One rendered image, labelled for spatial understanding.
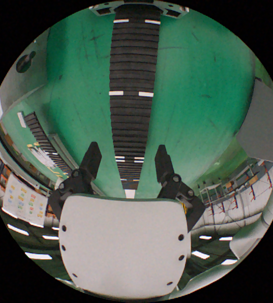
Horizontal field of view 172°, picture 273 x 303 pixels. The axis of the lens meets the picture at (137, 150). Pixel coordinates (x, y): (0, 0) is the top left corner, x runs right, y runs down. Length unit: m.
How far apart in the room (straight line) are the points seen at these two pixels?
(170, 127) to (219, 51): 0.16
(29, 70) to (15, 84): 0.03
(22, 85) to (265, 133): 0.41
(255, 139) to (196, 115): 0.17
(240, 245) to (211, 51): 0.56
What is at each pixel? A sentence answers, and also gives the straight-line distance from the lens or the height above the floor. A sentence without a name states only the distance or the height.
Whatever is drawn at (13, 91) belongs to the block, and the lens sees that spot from 0.16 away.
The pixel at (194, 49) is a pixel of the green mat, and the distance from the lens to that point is 0.15.
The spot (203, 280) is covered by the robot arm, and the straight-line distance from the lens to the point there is 0.53.
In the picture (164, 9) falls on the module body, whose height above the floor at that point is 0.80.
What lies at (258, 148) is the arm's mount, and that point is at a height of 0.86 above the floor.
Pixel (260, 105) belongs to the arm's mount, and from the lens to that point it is 0.28.
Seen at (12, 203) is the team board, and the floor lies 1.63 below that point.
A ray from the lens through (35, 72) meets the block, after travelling 0.18.
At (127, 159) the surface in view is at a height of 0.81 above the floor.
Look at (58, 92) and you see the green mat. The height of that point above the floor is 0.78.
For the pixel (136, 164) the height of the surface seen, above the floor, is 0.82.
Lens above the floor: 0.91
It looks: 42 degrees down
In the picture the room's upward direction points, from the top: 180 degrees clockwise
